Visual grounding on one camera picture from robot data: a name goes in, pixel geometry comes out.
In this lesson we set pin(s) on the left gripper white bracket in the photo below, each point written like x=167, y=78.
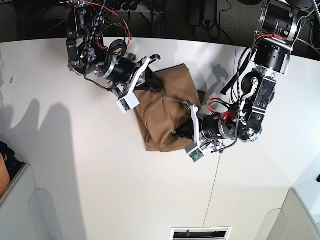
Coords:
x=204, y=130

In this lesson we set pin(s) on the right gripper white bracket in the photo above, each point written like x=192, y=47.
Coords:
x=124, y=73

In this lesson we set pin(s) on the tan brown t-shirt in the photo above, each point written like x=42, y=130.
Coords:
x=160, y=113

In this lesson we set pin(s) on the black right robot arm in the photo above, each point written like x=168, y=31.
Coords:
x=86, y=21

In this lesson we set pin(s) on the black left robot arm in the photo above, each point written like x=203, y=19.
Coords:
x=252, y=88

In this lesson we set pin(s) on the black power strip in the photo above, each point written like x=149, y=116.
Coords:
x=124, y=5

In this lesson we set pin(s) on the black box under table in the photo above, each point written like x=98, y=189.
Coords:
x=201, y=10

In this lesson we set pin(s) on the grey plastic bin right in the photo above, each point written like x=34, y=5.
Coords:
x=292, y=221

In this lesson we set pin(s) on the grey plastic bin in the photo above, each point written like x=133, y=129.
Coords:
x=292, y=221
x=39, y=200

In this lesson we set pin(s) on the grey plastic bin left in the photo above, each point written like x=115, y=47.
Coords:
x=39, y=200

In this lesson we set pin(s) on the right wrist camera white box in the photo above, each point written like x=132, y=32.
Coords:
x=127, y=102

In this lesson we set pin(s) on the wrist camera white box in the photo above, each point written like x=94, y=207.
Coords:
x=194, y=152
x=127, y=102

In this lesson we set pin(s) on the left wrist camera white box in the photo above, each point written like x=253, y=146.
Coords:
x=194, y=152

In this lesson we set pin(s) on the aluminium frame post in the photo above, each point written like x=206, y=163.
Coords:
x=154, y=12

